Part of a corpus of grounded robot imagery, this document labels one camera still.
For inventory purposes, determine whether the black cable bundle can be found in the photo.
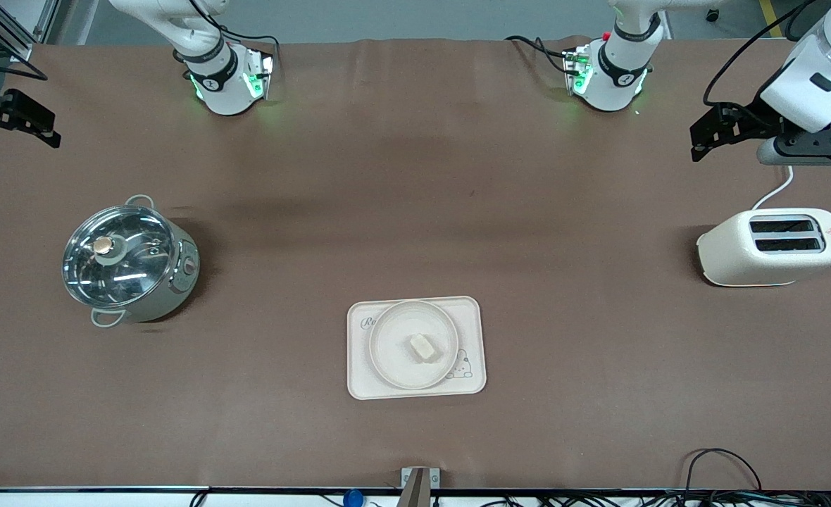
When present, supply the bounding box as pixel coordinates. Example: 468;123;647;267
430;448;831;507

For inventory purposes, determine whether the cream rabbit print tray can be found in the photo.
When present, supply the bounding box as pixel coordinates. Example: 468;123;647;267
346;296;487;401

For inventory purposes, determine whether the cream round plate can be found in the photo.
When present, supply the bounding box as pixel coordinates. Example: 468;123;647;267
369;299;459;390

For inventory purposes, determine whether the brown table mat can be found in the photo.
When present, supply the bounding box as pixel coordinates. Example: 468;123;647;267
0;37;831;492

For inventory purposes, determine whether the glass pot lid with knob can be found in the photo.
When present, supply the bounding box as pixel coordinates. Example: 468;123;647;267
62;204;177;309

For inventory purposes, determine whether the grey metal camera bracket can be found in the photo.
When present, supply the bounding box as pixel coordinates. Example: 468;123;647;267
400;467;441;507

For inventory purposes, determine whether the silver electric cooking pot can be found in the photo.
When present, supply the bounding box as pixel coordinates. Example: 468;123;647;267
63;195;201;329

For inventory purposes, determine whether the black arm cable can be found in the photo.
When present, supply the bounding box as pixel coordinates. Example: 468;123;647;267
703;0;818;108
0;14;49;82

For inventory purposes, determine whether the black left base cable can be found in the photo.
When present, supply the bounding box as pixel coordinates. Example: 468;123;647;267
505;35;573;73

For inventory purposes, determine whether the black right base cable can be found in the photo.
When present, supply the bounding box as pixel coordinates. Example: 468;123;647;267
189;0;280;58

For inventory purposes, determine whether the cream two-slot toaster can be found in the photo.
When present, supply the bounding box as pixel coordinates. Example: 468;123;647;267
696;208;831;287

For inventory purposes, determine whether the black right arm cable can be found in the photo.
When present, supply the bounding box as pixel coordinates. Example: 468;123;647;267
0;14;49;82

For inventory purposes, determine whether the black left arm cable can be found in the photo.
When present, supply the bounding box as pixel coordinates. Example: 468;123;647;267
703;0;818;108

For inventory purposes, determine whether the black base cable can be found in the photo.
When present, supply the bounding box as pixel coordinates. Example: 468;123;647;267
505;35;573;73
189;0;280;58

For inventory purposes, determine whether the white toaster power cable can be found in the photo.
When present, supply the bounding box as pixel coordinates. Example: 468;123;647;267
751;165;795;212

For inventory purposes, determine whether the aluminium frame profile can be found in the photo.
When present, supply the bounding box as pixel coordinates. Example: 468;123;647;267
0;0;63;51

